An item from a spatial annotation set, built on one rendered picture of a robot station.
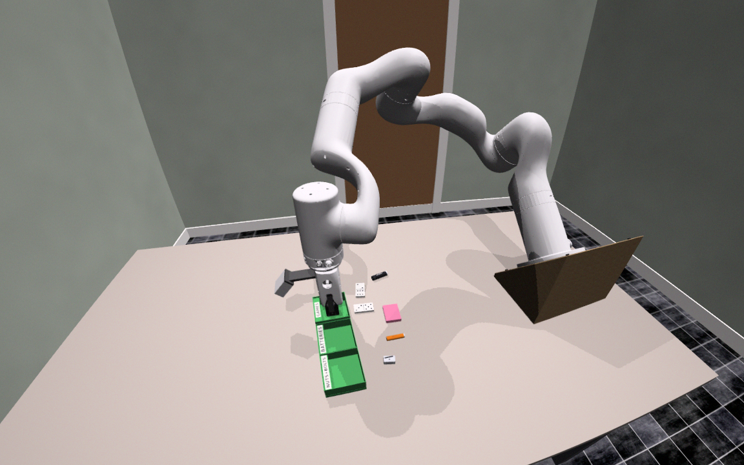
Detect green three-compartment bin rack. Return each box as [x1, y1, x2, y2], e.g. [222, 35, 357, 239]
[313, 292, 367, 398]

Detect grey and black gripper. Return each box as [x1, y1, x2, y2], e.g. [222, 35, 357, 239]
[308, 261, 343, 316]

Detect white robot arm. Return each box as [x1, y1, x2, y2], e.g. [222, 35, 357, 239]
[293, 48, 585, 269]

